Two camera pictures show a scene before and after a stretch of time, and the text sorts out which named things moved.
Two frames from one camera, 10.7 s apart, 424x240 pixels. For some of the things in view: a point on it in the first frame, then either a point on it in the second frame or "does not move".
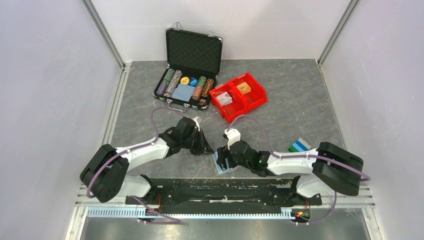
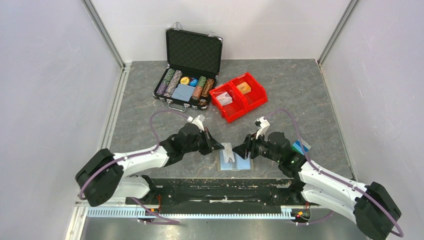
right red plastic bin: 252,92 does not move
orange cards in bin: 244,88 does not move
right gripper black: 223,153 -> 243,149
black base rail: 223,196 does not move
